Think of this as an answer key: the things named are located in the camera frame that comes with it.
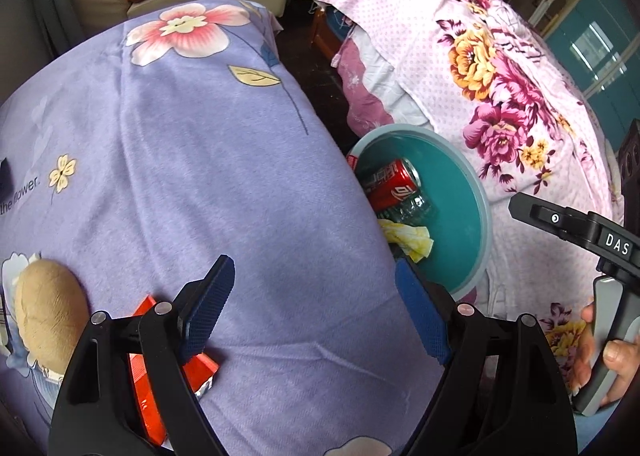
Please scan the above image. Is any round bread bun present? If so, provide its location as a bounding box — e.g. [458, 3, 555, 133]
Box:
[14, 258, 92, 373]

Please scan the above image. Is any teal trash bin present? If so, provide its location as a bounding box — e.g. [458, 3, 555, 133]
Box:
[347, 125, 493, 299]

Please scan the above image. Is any orange red foil packet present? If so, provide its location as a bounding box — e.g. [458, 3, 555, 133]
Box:
[125, 293, 221, 444]

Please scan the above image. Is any red soda can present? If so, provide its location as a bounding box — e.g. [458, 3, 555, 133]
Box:
[361, 158, 423, 212]

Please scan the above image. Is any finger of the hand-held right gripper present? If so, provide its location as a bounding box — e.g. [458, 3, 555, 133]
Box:
[508, 193, 640, 277]

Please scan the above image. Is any clear plastic bottle green label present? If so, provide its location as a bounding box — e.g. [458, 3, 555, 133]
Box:
[377, 193, 433, 227]

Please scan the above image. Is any pink floral blanket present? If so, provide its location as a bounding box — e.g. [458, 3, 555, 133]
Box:
[312, 0, 623, 387]

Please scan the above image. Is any person's right hand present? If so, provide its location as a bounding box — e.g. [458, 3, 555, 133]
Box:
[570, 303, 640, 409]

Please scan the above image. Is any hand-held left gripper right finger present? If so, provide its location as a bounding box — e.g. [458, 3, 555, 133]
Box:
[395, 258, 580, 456]

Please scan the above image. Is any small red wooden cabinet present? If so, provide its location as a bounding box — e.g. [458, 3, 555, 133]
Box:
[310, 8, 351, 67]

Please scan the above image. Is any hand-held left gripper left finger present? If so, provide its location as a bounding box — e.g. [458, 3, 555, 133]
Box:
[47, 255, 236, 456]

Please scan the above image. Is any teal glass cabinet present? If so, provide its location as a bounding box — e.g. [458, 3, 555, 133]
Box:
[545, 0, 640, 102]

